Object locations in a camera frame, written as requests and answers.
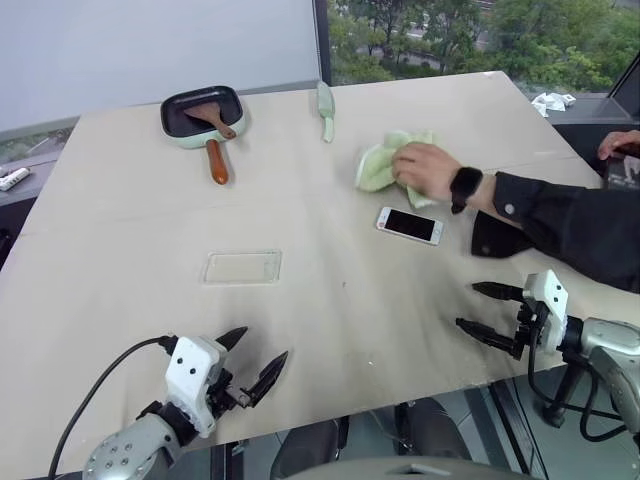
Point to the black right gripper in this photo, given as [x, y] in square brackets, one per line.
[527, 325]

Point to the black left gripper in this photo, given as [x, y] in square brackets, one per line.
[225, 395]

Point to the clear plastic phone case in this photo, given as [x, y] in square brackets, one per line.
[242, 267]

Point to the white smartphone with black screen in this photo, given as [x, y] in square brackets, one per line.
[410, 225]

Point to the green terry towel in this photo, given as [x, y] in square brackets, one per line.
[375, 165]

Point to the person's left forearm, black sleeve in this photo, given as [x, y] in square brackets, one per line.
[560, 220]

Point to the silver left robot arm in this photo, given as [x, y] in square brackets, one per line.
[130, 450]

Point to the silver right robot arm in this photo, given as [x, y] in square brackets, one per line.
[615, 350]

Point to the person's left hand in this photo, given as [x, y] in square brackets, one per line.
[425, 172]

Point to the person's right hand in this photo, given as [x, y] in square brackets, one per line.
[625, 141]

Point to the dark rounded shape under table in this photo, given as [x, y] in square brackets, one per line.
[310, 450]
[430, 435]

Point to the black fuzzy wrist band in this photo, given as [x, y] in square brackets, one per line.
[465, 182]

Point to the dark glossy rectangular object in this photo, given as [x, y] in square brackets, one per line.
[625, 172]

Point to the black window sill counter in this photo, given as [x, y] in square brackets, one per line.
[580, 130]

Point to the white crumpled wrapper pile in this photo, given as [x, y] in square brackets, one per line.
[547, 102]

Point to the brown wooden spatula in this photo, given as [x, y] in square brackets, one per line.
[205, 116]

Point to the grey side counter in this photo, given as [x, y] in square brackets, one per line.
[25, 210]

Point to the white remote control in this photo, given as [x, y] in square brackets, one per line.
[12, 180]

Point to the white window blind panel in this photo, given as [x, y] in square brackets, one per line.
[150, 45]

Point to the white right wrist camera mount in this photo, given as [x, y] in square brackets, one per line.
[545, 292]

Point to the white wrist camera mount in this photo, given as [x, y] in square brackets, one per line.
[545, 292]
[192, 365]

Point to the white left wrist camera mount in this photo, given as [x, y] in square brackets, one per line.
[192, 365]

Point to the black window frame post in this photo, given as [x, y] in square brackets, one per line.
[324, 40]

